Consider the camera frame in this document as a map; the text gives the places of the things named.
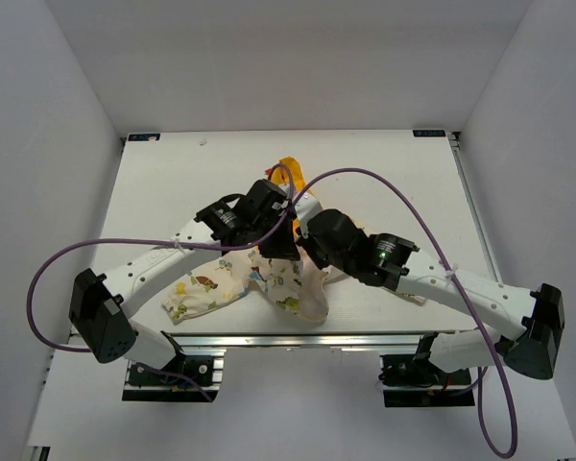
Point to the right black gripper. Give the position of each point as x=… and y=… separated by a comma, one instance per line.
x=307, y=244

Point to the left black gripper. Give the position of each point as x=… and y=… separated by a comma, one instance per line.
x=286, y=249

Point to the yellow patterned child jacket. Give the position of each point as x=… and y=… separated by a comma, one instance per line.
x=296, y=288

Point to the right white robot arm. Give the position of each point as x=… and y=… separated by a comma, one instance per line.
x=524, y=327

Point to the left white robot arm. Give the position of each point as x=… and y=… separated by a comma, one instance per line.
x=102, y=306

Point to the right blue table label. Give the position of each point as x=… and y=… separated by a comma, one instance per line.
x=428, y=133

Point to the blue table label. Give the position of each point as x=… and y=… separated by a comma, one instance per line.
x=143, y=137
x=428, y=133

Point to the left blue table label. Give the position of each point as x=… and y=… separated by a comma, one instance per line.
x=143, y=137

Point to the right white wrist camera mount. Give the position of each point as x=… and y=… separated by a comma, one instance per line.
x=306, y=208

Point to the aluminium table right rail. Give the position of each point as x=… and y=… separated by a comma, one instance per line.
x=454, y=139

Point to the aluminium table rail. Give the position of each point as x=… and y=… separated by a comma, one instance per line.
x=297, y=340
x=454, y=139

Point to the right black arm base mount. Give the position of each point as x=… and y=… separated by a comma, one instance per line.
x=411, y=381

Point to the aluminium table front rail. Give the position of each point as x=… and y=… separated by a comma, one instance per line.
x=297, y=340

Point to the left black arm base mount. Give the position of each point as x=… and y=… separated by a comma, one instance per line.
x=163, y=372

